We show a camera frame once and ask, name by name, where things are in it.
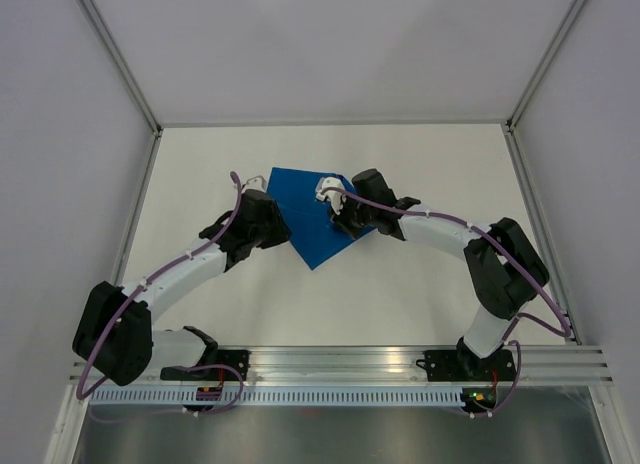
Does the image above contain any purple cable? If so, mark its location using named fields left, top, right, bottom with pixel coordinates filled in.
left=74, top=171, right=251, bottom=425
left=319, top=186, right=574, bottom=420

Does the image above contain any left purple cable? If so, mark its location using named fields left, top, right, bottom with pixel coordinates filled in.
left=74, top=171, right=251, bottom=425

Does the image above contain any right aluminium frame post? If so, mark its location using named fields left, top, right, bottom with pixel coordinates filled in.
left=504, top=0, right=601, bottom=345

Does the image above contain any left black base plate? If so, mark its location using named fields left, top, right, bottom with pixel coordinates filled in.
left=160, top=348, right=250, bottom=382

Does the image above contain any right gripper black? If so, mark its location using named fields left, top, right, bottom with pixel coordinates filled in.
left=327, top=192, right=376, bottom=240

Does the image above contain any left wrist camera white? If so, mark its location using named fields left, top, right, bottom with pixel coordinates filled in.
left=243, top=175, right=268, bottom=192

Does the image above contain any left aluminium frame post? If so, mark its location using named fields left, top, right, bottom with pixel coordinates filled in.
left=75, top=0, right=163, bottom=284

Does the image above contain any aluminium frame post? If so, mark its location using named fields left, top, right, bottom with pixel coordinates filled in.
left=504, top=0, right=601, bottom=345
left=75, top=0, right=163, bottom=284

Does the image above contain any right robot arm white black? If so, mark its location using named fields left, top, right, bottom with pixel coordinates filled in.
left=316, top=169, right=549, bottom=379

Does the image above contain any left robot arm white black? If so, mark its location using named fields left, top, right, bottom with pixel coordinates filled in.
left=72, top=189, right=291, bottom=386

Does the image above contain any aluminium front rail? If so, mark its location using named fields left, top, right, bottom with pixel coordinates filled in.
left=69, top=344, right=615, bottom=385

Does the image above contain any blue cloth napkin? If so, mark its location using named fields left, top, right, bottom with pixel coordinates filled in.
left=267, top=167, right=355, bottom=270

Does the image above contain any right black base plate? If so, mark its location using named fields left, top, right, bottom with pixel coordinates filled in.
left=415, top=349, right=516, bottom=383

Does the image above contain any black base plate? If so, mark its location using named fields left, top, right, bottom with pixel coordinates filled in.
left=415, top=349, right=516, bottom=383
left=160, top=348, right=250, bottom=382

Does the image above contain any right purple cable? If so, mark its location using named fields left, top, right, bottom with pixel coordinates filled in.
left=319, top=186, right=574, bottom=420

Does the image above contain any white slotted cable duct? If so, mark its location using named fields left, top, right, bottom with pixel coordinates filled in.
left=91, top=385, right=463, bottom=407

